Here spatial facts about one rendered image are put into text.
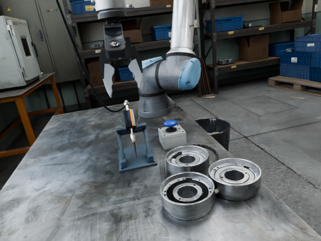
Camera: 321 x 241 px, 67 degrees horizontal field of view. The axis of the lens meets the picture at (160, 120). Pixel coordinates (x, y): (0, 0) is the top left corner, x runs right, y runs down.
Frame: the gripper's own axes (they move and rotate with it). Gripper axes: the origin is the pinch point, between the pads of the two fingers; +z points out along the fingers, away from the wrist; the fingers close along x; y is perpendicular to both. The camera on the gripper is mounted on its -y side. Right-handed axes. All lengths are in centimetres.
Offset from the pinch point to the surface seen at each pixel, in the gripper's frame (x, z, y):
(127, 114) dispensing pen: 0.7, 5.7, -2.0
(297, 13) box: -308, -13, 339
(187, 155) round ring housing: -12.5, 15.8, -12.4
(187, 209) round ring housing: -6.9, 15.4, -31.4
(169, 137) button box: -10.1, 15.0, -1.7
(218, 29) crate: -166, -4, 338
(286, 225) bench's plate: -22.3, 18.6, -36.7
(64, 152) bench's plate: 22.9, 18.6, 10.3
